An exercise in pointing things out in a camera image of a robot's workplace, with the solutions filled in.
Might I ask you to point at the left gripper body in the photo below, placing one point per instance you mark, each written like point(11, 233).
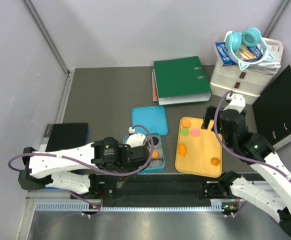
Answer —
point(126, 169)

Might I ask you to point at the black ring binder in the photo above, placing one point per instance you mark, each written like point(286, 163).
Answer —
point(272, 110)

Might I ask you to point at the orange flower shaped cookie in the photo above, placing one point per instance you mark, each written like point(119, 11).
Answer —
point(215, 161)

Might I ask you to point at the teal cat ear headphones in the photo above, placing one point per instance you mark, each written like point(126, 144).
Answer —
point(251, 39)

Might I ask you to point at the green round cookie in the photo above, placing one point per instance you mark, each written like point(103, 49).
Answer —
point(184, 131)

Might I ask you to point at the blue cookie tin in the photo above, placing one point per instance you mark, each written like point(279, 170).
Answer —
point(157, 162)

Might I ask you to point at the spiral notebook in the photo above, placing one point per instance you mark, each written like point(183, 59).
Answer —
point(270, 70)

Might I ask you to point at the black notebook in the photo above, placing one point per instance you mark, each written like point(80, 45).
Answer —
point(65, 135)

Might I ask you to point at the blue tin lid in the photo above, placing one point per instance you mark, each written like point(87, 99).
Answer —
point(152, 117)

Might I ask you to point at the orange fish shaped cookie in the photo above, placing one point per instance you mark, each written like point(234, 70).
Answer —
point(182, 150)

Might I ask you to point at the blue white book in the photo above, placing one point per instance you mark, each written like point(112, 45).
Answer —
point(248, 54)

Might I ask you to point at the white drawer unit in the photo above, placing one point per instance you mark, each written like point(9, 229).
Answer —
point(249, 82)

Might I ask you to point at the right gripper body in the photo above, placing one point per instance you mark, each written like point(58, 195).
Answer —
point(228, 140)

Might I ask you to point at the black sandwich cookie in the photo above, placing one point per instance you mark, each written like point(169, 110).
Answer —
point(155, 140)

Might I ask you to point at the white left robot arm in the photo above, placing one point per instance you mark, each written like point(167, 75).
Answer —
point(58, 169)

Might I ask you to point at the pink round cookie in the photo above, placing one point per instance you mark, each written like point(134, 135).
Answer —
point(195, 132)

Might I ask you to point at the orange dotted round cookie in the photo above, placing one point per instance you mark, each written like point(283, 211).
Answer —
point(186, 123)

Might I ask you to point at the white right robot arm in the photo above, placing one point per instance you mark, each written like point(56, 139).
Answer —
point(261, 156)

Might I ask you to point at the green ring binder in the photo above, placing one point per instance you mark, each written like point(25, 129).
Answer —
point(181, 81)

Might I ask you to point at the yellow plastic tray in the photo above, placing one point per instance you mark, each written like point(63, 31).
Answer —
point(200, 150)

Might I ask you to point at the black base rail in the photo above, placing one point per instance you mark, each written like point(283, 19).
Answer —
point(158, 190)

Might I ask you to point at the red folder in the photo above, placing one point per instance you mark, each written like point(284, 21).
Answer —
point(154, 87)

